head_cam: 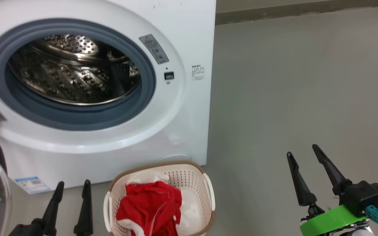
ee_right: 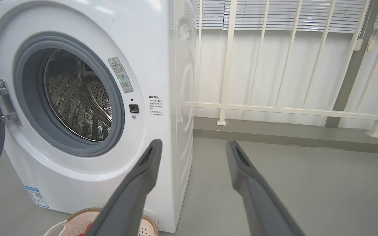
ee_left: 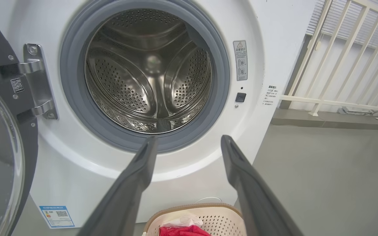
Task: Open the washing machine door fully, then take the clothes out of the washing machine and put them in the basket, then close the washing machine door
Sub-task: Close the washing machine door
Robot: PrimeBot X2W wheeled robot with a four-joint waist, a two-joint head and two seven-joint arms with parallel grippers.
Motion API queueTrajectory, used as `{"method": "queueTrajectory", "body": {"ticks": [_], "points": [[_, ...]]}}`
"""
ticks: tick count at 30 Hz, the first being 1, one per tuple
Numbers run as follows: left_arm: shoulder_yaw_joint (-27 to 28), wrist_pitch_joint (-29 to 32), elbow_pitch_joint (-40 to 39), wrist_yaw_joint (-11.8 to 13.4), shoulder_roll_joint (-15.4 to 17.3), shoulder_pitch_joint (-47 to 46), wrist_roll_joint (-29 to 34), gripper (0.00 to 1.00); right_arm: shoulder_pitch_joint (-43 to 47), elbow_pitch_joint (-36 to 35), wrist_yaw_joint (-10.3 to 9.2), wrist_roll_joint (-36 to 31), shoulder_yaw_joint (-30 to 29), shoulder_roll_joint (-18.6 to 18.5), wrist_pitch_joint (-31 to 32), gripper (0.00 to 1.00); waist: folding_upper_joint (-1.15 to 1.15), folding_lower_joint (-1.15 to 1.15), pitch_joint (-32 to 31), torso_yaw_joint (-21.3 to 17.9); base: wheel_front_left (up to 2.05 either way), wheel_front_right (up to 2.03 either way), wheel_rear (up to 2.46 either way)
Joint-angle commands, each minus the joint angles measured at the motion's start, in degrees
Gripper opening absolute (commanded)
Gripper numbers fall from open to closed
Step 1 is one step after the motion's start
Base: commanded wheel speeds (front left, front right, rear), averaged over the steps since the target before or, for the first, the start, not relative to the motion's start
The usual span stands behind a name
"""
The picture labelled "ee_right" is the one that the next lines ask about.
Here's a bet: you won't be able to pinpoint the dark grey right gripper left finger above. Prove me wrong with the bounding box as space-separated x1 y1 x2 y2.
86 139 163 236

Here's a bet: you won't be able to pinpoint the white window blinds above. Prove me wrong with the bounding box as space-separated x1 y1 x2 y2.
186 0 378 33

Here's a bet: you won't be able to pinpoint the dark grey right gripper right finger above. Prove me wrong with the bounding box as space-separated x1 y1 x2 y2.
226 139 306 236

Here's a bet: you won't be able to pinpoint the grey warning sticker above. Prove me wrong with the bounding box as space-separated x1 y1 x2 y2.
108 57 134 93

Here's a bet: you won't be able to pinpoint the round white filter cover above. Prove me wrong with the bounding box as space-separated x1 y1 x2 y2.
143 208 159 225

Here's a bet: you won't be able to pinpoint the cream basket with brown rim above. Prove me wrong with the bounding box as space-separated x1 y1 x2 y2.
44 207 159 236

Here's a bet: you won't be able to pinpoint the printed text notice sticker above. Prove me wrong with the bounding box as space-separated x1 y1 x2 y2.
149 95 164 117

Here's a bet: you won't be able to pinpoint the metal door hinge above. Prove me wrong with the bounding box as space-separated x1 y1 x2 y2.
0 79 23 127

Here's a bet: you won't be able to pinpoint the white front-load washing machine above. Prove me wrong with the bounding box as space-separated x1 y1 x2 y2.
0 0 197 233

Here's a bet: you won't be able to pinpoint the red cloth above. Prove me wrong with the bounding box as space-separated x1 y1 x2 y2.
77 223 92 236

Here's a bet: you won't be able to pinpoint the cream metal railing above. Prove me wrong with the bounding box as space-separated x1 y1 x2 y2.
184 0 378 138

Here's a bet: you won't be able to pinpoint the blue energy label sticker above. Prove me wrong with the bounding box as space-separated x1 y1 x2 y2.
25 186 50 209

